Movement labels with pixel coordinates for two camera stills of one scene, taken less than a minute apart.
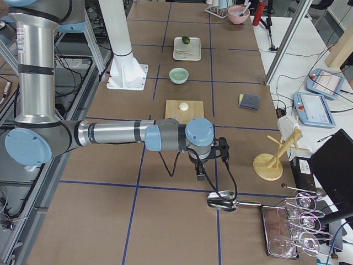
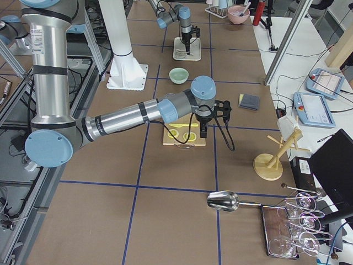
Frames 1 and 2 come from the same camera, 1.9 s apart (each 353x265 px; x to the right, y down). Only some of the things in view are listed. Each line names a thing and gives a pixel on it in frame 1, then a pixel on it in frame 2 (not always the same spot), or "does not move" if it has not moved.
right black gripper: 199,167 → 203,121
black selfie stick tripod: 268,24 does not move
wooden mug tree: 266,165 does not move
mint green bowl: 178,75 does not move
